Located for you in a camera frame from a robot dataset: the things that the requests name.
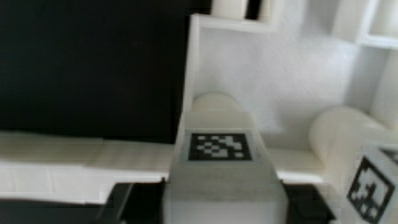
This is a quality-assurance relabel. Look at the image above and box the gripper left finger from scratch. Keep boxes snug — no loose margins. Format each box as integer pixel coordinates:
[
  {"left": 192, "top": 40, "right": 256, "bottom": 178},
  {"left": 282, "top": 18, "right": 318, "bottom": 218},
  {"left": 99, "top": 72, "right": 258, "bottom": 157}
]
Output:
[{"left": 94, "top": 180, "right": 165, "bottom": 224}]

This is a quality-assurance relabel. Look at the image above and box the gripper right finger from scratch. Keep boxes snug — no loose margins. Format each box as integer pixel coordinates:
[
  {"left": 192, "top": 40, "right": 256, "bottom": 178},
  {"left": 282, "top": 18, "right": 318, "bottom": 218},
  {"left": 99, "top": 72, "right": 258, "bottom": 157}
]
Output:
[{"left": 282, "top": 183, "right": 336, "bottom": 224}]

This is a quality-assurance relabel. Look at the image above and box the white chair leg front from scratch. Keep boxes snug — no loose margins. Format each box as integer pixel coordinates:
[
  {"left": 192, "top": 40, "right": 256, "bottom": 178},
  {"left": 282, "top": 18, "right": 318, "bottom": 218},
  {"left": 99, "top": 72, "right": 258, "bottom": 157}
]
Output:
[{"left": 163, "top": 93, "right": 288, "bottom": 224}]

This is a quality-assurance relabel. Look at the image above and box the white chair leg with tag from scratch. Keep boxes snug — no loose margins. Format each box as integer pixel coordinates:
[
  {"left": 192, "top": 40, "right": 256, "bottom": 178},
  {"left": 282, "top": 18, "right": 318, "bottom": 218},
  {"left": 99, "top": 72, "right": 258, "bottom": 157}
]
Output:
[{"left": 309, "top": 107, "right": 398, "bottom": 224}]

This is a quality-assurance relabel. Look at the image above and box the white chair seat block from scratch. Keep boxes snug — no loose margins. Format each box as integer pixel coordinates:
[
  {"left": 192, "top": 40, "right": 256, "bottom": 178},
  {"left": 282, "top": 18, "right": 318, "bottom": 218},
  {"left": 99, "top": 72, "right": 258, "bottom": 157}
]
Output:
[{"left": 181, "top": 0, "right": 398, "bottom": 183}]

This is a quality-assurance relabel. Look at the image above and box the white U-shaped fence frame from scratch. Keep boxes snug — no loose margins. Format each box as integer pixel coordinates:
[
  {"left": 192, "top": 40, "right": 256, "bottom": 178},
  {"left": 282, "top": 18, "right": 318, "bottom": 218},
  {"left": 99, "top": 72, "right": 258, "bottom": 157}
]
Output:
[{"left": 0, "top": 131, "right": 174, "bottom": 204}]

